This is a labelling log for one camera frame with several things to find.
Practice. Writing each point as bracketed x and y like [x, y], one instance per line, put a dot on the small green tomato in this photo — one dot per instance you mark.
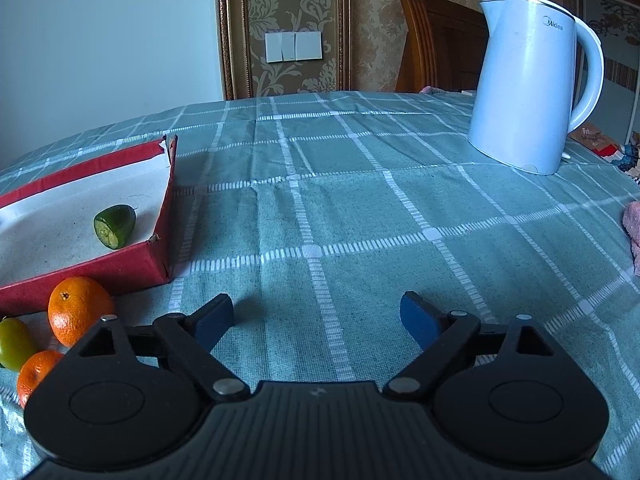
[17, 344]

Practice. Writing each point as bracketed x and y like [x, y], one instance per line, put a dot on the framed wall picture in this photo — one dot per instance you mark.
[617, 25]

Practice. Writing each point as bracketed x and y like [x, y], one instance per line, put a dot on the orange tangerine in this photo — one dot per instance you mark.
[33, 371]
[74, 306]

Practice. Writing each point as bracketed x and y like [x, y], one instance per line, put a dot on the pink cloth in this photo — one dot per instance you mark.
[631, 224]

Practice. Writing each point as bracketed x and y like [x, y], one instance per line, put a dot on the wooden headboard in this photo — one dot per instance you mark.
[445, 46]

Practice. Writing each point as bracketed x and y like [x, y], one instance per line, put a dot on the white electric kettle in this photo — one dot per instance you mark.
[541, 78]

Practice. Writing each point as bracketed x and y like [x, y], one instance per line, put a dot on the red shallow cardboard box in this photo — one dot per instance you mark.
[47, 230]

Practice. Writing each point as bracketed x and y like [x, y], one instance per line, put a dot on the teal plaid bedspread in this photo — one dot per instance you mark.
[315, 213]

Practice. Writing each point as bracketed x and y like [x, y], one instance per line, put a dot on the white wall switch panel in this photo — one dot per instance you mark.
[293, 46]

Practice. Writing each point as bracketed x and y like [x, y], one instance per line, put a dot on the colourful package on bed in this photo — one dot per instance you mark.
[624, 157]

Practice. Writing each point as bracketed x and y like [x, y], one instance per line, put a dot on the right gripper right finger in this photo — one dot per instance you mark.
[501, 397]

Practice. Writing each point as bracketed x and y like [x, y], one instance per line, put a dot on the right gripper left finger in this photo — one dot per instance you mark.
[124, 396]

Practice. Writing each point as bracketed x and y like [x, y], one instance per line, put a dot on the small green cucumber piece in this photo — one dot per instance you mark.
[114, 225]

